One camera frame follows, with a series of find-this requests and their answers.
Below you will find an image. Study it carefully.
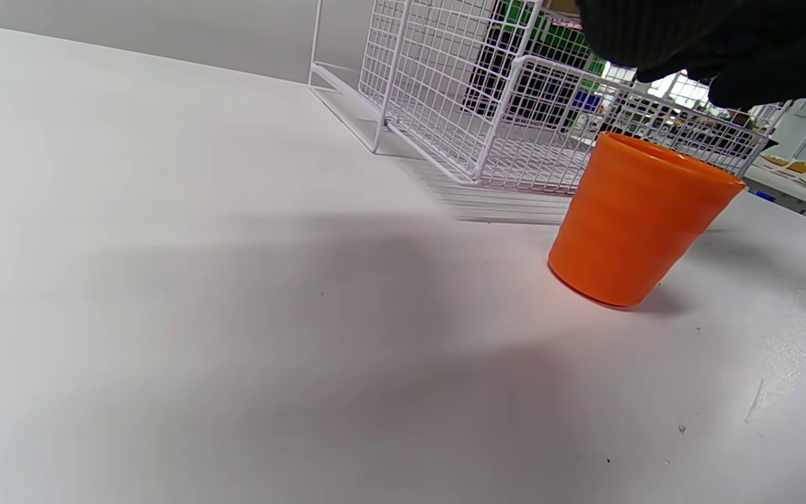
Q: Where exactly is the person's left hand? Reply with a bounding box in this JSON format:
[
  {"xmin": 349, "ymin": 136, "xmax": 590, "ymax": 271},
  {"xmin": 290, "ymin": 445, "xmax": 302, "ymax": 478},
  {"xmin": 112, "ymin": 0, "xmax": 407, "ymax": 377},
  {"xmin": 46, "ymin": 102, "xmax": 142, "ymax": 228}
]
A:
[{"xmin": 574, "ymin": 0, "xmax": 806, "ymax": 158}]

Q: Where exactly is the tan patterned item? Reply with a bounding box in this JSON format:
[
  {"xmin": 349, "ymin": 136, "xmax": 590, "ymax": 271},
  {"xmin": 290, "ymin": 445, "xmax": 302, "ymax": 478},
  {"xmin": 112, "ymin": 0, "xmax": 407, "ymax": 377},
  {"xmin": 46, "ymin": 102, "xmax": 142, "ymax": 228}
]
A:
[{"xmin": 760, "ymin": 154, "xmax": 806, "ymax": 174}]

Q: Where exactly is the white background table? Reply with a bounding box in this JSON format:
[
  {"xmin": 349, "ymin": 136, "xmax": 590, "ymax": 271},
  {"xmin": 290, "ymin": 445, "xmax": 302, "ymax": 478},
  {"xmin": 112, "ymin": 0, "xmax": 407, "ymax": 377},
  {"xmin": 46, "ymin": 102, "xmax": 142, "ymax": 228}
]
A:
[{"xmin": 742, "ymin": 150, "xmax": 806, "ymax": 232}]

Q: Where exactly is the orange plastic cup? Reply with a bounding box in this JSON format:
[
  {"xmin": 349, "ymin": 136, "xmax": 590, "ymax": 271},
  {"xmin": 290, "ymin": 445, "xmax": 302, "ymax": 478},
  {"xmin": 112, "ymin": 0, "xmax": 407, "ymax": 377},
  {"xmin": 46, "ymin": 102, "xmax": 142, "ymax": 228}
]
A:
[{"xmin": 548, "ymin": 132, "xmax": 748, "ymax": 309}]

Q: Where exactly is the shelf with green bins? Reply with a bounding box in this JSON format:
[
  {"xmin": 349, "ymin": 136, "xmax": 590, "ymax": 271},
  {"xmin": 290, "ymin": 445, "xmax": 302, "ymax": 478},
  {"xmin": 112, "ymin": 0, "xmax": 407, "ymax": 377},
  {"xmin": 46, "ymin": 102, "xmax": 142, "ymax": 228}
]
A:
[{"xmin": 462, "ymin": 0, "xmax": 610, "ymax": 130}]

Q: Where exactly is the white mesh sliding drawer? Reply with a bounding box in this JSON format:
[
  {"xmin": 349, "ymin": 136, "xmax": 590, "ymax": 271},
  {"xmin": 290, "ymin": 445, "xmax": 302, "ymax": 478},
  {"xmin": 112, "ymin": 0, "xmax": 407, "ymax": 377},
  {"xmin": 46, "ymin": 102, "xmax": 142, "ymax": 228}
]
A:
[{"xmin": 358, "ymin": 0, "xmax": 792, "ymax": 197}]

